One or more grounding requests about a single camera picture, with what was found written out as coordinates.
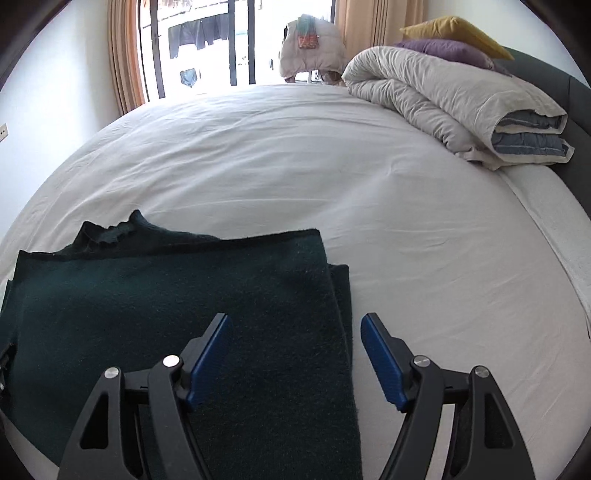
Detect glass sliding door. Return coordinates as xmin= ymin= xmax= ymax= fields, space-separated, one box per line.
xmin=139 ymin=0 xmax=338 ymax=104

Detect dark green sweater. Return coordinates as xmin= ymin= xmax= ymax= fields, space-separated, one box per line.
xmin=0 ymin=210 xmax=363 ymax=480

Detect beige curtain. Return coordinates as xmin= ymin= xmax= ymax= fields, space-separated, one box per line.
xmin=333 ymin=0 xmax=428 ymax=52
xmin=107 ymin=0 xmax=147 ymax=116

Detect dark hanging clothes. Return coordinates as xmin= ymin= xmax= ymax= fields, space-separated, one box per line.
xmin=168 ymin=13 xmax=230 ymax=59

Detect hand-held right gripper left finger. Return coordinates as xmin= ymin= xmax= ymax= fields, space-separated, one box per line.
xmin=56 ymin=313 xmax=233 ymax=480

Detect bed with white sheet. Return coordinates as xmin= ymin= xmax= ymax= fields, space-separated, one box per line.
xmin=0 ymin=83 xmax=591 ymax=480

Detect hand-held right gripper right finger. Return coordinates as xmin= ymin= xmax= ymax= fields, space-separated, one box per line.
xmin=360 ymin=312 xmax=536 ymax=480

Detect beige puffer vest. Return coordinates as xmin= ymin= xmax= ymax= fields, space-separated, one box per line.
xmin=278 ymin=14 xmax=348 ymax=84

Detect folded grey duvet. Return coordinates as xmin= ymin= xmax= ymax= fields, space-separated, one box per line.
xmin=342 ymin=45 xmax=574 ymax=171

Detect yellow pillow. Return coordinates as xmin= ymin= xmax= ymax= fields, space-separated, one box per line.
xmin=400 ymin=16 xmax=515 ymax=61

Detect dark grey bed headboard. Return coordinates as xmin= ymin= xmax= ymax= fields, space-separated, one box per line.
xmin=501 ymin=45 xmax=591 ymax=232

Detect colourful hanging cloth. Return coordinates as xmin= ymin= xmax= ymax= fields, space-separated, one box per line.
xmin=298 ymin=15 xmax=320 ymax=49

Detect purple pillow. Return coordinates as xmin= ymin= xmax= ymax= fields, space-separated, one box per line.
xmin=394 ymin=39 xmax=511 ymax=75

